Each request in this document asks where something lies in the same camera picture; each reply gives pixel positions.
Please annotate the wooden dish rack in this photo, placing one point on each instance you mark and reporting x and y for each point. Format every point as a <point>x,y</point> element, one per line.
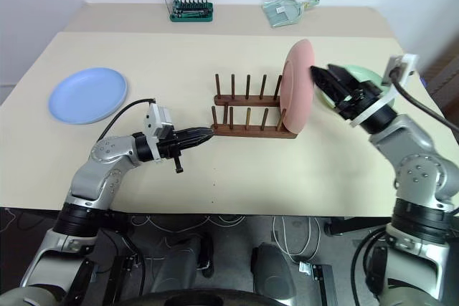
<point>251,130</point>

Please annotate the green screwdriver bit set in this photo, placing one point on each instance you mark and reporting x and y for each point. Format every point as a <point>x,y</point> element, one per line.
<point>191,12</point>

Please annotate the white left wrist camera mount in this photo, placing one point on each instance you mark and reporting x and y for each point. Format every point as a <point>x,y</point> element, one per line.
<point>157,119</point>

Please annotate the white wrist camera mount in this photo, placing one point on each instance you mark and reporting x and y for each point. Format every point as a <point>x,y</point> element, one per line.
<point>157,119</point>
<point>405,66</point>

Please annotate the clear plastic dustpan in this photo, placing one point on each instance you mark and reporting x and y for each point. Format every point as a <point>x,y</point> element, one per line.
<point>283,12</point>

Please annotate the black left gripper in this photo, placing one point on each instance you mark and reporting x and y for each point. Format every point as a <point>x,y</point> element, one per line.
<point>175,143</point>

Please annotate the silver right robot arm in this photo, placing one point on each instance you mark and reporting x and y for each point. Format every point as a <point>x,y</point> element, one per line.
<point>419,173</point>

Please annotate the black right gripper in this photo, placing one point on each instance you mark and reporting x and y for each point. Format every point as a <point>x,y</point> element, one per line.
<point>360,100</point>

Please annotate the green plate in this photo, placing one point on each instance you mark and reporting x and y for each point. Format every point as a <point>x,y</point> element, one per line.
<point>365,75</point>

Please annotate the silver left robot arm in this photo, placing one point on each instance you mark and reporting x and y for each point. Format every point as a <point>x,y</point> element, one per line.
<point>104,152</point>

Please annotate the black table leg bar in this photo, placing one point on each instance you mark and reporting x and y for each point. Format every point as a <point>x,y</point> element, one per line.
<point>351,226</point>

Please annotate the black floor box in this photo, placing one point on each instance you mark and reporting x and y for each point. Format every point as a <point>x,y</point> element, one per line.
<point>322,284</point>

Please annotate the black round robot torso rim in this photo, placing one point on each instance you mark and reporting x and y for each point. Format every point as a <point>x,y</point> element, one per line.
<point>201,299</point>

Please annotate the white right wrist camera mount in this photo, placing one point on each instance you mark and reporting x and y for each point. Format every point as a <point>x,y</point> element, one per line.
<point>405,66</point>

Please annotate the dark rounded robot foot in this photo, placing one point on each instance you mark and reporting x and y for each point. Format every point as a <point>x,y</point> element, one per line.
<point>272,273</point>

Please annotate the blue plate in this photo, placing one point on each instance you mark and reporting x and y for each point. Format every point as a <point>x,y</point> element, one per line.
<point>87,95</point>

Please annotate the pink plate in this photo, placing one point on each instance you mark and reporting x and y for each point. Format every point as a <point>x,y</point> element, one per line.
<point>295,94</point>

